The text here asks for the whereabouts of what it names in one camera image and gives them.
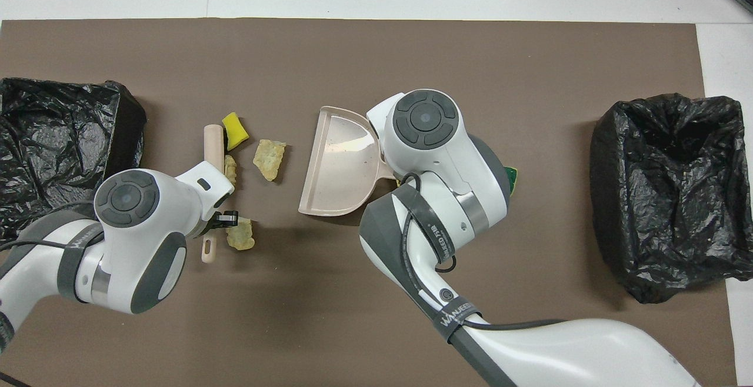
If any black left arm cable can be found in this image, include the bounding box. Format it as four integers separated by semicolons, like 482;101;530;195
0;235;83;253

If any brown table mat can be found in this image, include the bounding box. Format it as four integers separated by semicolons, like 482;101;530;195
0;18;739;387

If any beige plastic dustpan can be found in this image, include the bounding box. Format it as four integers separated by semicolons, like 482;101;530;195
298;106;401;217

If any bin with tight black bag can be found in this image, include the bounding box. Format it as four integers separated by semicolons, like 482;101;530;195
0;77;148;242

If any beige hand brush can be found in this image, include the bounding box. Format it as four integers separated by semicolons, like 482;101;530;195
201;125;225;264

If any pale bread chunk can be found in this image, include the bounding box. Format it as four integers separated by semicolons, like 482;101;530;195
226;218;256;251
253;139;287;182

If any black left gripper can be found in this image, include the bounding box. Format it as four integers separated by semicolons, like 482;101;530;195
203;211;239;238

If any bin with loose black bag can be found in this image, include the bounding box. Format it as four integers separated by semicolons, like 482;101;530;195
590;93;753;305

